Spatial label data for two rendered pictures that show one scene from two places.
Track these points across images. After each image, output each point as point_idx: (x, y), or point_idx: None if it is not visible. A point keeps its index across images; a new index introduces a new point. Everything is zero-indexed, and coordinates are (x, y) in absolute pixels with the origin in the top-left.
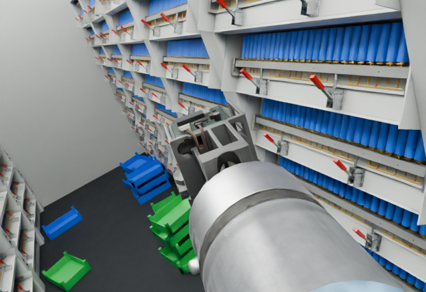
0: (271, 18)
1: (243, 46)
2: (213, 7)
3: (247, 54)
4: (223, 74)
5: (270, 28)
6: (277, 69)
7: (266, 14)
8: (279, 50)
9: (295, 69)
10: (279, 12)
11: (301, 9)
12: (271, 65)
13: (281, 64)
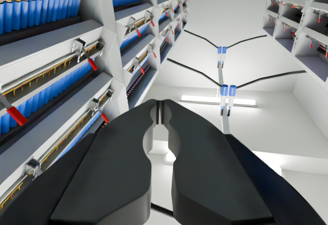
0: (43, 55)
1: (77, 6)
2: (100, 45)
3: None
4: None
5: (45, 38)
6: None
7: (48, 55)
8: (34, 9)
9: None
10: (31, 63)
11: (0, 86)
12: None
13: None
